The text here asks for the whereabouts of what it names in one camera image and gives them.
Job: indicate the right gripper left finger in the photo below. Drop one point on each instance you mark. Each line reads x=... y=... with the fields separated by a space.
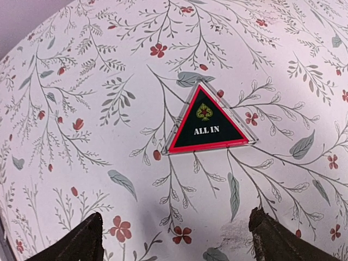
x=84 y=242

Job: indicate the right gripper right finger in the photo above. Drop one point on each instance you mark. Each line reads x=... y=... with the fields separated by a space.
x=272 y=241

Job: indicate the red black triangular card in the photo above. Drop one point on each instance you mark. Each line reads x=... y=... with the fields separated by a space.
x=207 y=122

